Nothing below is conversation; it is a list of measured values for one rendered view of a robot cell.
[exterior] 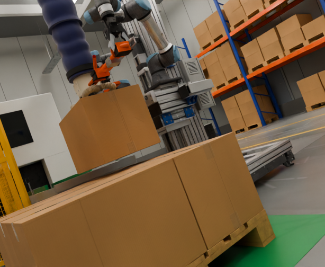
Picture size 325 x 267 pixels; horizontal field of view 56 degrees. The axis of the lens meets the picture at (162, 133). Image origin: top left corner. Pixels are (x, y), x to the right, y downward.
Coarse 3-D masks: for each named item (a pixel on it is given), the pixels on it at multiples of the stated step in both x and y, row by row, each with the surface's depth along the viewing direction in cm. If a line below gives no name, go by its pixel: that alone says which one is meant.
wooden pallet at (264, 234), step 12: (264, 216) 145; (240, 228) 135; (252, 228) 139; (264, 228) 143; (228, 240) 132; (240, 240) 151; (252, 240) 145; (264, 240) 142; (216, 252) 125; (192, 264) 118; (204, 264) 121
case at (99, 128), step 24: (96, 96) 180; (120, 96) 187; (72, 120) 197; (96, 120) 176; (120, 120) 184; (144, 120) 192; (72, 144) 213; (96, 144) 175; (120, 144) 180; (144, 144) 188
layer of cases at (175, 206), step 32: (160, 160) 141; (192, 160) 130; (224, 160) 140; (64, 192) 198; (96, 192) 104; (128, 192) 110; (160, 192) 118; (192, 192) 126; (224, 192) 136; (256, 192) 146; (0, 224) 138; (32, 224) 91; (64, 224) 96; (96, 224) 102; (128, 224) 108; (160, 224) 115; (192, 224) 122; (224, 224) 131; (32, 256) 90; (64, 256) 94; (96, 256) 99; (128, 256) 105; (160, 256) 112; (192, 256) 119
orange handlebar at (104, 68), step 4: (120, 44) 155; (124, 44) 155; (128, 44) 156; (112, 56) 164; (104, 64) 175; (104, 68) 177; (108, 68) 179; (100, 72) 183; (104, 72) 187; (92, 80) 195; (88, 84) 202; (116, 84) 227
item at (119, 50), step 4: (116, 44) 155; (116, 48) 158; (120, 48) 155; (124, 48) 156; (128, 48) 158; (112, 52) 161; (116, 52) 159; (120, 52) 157; (124, 52) 159; (128, 52) 162; (116, 56) 161; (120, 56) 163
